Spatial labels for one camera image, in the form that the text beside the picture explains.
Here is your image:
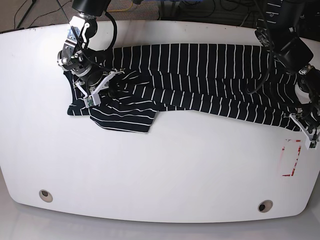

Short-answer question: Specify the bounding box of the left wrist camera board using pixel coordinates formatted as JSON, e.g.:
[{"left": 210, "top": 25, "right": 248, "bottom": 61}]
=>
[{"left": 305, "top": 137, "right": 319, "bottom": 150}]

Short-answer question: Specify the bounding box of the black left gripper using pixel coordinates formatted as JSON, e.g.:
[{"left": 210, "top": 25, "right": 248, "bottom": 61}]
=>
[{"left": 289, "top": 104, "right": 320, "bottom": 140}]

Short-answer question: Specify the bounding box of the red tape marking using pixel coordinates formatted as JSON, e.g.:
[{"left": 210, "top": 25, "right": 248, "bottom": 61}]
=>
[{"left": 278, "top": 139, "right": 303, "bottom": 177}]

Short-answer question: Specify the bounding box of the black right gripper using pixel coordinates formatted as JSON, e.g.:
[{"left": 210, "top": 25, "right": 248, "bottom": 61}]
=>
[{"left": 74, "top": 68, "right": 125, "bottom": 99}]

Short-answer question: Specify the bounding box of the right table grommet hole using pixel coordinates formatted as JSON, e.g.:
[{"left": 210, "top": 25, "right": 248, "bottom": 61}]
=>
[{"left": 257, "top": 200, "right": 273, "bottom": 213}]

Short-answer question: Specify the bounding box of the yellow cable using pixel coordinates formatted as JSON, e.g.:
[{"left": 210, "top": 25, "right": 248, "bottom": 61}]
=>
[{"left": 104, "top": 0, "right": 135, "bottom": 13}]

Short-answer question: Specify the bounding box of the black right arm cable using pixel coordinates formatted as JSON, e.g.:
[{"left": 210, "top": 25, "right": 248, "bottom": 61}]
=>
[{"left": 103, "top": 11, "right": 118, "bottom": 52}]

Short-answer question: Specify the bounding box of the navy white striped t-shirt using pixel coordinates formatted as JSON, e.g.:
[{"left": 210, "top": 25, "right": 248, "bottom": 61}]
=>
[{"left": 67, "top": 43, "right": 299, "bottom": 133}]

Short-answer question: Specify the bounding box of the table grommet hole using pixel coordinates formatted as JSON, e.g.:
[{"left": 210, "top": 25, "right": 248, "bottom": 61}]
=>
[
  {"left": 39, "top": 189, "right": 53, "bottom": 203},
  {"left": 257, "top": 200, "right": 273, "bottom": 213}
]

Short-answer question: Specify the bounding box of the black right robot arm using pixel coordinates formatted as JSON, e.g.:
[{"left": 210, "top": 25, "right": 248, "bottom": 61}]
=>
[{"left": 57, "top": 0, "right": 118, "bottom": 99}]

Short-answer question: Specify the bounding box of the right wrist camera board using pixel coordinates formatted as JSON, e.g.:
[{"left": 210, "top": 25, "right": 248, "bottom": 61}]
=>
[{"left": 83, "top": 94, "right": 101, "bottom": 108}]

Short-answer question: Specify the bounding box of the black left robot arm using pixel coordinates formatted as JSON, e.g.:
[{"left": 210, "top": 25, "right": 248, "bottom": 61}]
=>
[{"left": 255, "top": 0, "right": 320, "bottom": 143}]

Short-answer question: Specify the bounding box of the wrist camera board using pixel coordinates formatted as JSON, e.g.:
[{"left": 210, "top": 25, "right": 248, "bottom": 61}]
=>
[
  {"left": 83, "top": 94, "right": 101, "bottom": 108},
  {"left": 305, "top": 137, "right": 319, "bottom": 150}
]

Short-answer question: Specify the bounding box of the left table grommet hole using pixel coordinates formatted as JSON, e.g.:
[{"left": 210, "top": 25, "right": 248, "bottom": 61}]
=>
[{"left": 39, "top": 189, "right": 53, "bottom": 203}]

